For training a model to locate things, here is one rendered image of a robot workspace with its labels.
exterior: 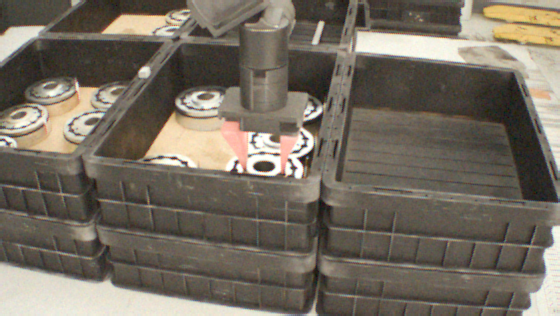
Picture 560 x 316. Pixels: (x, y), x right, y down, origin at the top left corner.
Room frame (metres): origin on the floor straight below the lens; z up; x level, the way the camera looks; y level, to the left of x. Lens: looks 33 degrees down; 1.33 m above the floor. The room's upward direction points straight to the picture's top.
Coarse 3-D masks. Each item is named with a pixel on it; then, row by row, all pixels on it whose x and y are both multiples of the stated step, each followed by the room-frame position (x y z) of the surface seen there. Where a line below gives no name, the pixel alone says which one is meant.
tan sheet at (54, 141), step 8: (80, 88) 1.03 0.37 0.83; (88, 88) 1.02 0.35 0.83; (96, 88) 1.02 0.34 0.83; (80, 96) 0.99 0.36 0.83; (88, 96) 0.99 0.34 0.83; (80, 104) 0.96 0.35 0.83; (88, 104) 0.96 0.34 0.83; (72, 112) 0.93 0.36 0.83; (80, 112) 0.93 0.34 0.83; (56, 120) 0.90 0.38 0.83; (64, 120) 0.90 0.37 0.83; (56, 128) 0.87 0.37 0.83; (48, 136) 0.85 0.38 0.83; (56, 136) 0.85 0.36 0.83; (40, 144) 0.82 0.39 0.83; (48, 144) 0.82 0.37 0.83; (56, 144) 0.82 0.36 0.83; (64, 144) 0.82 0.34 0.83; (64, 152) 0.80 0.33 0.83
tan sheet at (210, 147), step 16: (176, 128) 0.87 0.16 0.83; (160, 144) 0.82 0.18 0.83; (176, 144) 0.82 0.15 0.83; (192, 144) 0.82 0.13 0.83; (208, 144) 0.82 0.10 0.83; (224, 144) 0.82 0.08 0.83; (192, 160) 0.77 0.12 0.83; (208, 160) 0.77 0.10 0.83; (224, 160) 0.77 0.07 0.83; (304, 176) 0.73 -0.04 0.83
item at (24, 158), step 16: (160, 48) 0.97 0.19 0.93; (0, 64) 0.93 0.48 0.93; (112, 112) 0.74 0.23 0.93; (96, 128) 0.70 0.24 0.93; (80, 144) 0.66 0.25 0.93; (0, 160) 0.64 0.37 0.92; (16, 160) 0.64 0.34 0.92; (32, 160) 0.63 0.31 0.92; (48, 160) 0.63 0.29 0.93; (64, 160) 0.62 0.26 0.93; (80, 160) 0.63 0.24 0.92
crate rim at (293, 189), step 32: (160, 64) 0.90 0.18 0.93; (128, 96) 0.79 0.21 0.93; (320, 128) 0.70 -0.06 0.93; (96, 160) 0.62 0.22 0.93; (128, 160) 0.62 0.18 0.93; (320, 160) 0.62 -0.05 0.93; (224, 192) 0.58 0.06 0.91; (256, 192) 0.58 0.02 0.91; (288, 192) 0.57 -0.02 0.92; (320, 192) 0.58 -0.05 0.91
